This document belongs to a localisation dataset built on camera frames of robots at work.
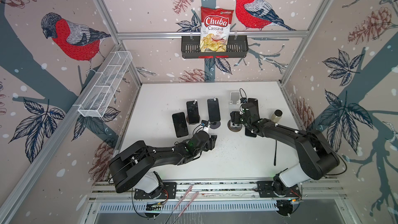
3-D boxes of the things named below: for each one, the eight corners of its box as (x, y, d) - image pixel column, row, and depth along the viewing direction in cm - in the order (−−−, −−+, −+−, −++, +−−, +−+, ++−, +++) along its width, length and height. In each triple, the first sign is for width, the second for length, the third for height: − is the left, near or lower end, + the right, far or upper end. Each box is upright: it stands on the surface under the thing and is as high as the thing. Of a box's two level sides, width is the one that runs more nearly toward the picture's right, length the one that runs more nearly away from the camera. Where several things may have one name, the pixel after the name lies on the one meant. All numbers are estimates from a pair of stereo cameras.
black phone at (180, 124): (178, 142, 92) (174, 130, 80) (176, 127, 99) (172, 113, 86) (190, 139, 93) (187, 126, 81) (186, 125, 100) (184, 110, 88)
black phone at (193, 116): (189, 125, 99) (187, 113, 89) (188, 113, 105) (186, 101, 95) (199, 123, 100) (198, 112, 90) (197, 112, 106) (197, 100, 96)
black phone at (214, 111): (210, 126, 99) (210, 112, 86) (207, 114, 105) (207, 98, 92) (218, 125, 100) (221, 110, 87) (215, 113, 106) (217, 97, 93)
